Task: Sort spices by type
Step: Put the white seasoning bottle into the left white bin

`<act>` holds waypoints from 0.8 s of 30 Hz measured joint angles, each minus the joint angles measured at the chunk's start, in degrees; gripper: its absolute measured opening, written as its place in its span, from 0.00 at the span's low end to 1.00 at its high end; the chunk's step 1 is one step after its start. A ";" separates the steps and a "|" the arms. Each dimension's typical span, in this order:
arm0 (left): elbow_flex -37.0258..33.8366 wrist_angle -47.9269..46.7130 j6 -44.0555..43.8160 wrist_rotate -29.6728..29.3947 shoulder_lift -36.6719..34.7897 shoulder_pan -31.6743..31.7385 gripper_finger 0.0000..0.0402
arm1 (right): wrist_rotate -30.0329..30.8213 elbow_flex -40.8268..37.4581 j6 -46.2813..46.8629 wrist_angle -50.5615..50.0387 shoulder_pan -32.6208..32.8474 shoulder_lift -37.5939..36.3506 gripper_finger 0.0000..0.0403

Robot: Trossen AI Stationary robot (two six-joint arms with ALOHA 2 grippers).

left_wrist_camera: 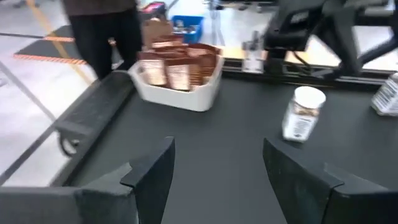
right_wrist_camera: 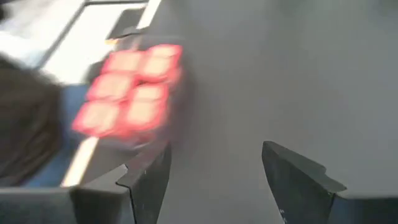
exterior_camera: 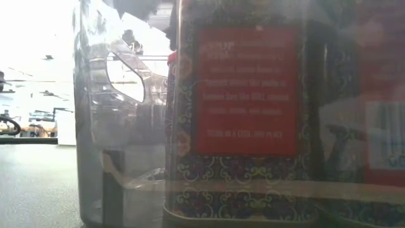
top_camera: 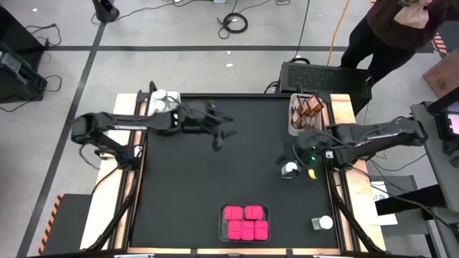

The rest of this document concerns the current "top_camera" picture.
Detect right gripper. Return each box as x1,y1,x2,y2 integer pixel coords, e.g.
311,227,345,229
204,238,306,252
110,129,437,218
275,129,333,181

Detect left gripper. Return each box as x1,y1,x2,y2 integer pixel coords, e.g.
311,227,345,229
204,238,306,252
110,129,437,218
186,102,238,151

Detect pink cube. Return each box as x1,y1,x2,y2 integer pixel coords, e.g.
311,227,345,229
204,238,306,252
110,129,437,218
227,219,242,241
245,205,264,220
254,219,269,241

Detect grey plastic bin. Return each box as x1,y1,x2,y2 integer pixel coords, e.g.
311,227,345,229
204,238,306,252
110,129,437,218
288,92,326,138

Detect white plastic bin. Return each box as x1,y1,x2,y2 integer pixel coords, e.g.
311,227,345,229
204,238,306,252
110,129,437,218
146,89,182,118

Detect black table mat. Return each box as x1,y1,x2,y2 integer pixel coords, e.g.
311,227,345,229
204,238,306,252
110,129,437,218
129,95,340,250

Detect black computer case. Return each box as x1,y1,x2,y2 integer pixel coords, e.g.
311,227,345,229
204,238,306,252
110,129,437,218
278,61,374,108

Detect white paper sheet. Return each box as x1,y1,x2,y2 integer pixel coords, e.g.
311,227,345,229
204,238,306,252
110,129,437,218
371,181,399,226

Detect clear plastic tray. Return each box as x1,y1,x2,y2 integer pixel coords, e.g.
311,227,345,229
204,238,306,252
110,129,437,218
217,202,271,243

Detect grey cart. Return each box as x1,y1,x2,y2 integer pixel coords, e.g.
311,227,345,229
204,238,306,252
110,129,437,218
410,101,459,258

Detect black monitor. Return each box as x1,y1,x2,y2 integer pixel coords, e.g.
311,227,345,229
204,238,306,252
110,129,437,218
426,87,459,144

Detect person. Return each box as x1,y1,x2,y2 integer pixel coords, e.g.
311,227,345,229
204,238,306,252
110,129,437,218
339,0,449,86

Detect black stand base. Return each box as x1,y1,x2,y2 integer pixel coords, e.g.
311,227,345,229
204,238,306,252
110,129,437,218
91,0,120,24

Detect cardboard box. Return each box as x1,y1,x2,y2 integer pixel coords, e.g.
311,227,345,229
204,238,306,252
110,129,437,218
422,48,459,100

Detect person's hand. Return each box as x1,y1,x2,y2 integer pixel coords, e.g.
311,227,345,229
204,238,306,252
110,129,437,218
394,0,431,29

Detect black hazard-striped floor mat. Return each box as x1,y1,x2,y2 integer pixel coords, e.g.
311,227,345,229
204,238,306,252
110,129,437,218
37,193,93,257
428,30,459,54

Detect black equipment case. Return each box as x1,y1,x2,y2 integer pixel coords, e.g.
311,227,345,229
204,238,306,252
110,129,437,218
0,42,49,105

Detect black cabinet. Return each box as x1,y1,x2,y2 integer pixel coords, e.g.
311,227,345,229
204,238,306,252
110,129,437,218
0,5,47,54

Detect black aluminium table frame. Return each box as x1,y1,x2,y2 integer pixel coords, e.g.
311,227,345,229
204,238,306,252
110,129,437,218
80,80,387,258

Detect coiled black cable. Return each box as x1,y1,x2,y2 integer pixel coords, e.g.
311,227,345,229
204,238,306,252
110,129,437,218
217,12,249,39

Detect black power cable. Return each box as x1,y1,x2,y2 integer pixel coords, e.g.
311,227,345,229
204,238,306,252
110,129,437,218
288,0,309,65

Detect yellow floor cable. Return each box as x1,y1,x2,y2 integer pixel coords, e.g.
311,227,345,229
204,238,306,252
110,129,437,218
325,0,351,67

